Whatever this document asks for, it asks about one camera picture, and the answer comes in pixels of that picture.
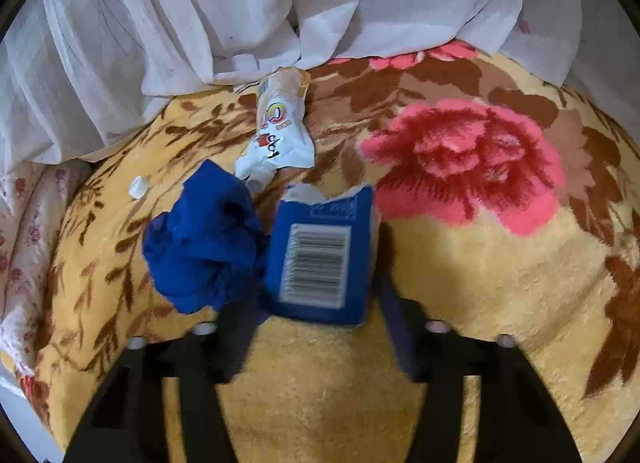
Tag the white yogurt pouch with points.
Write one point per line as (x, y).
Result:
(281, 139)

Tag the white sheer curtain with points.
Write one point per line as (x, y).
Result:
(80, 76)

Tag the blue barcode package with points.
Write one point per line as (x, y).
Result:
(321, 255)

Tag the blue wrapper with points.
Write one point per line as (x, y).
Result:
(209, 249)

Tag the yellow floral plush blanket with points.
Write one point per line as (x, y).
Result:
(507, 206)

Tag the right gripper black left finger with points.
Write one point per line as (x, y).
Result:
(160, 402)

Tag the pink floral folded quilt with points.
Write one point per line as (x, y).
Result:
(34, 199)

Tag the small white cap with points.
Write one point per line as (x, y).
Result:
(138, 187)

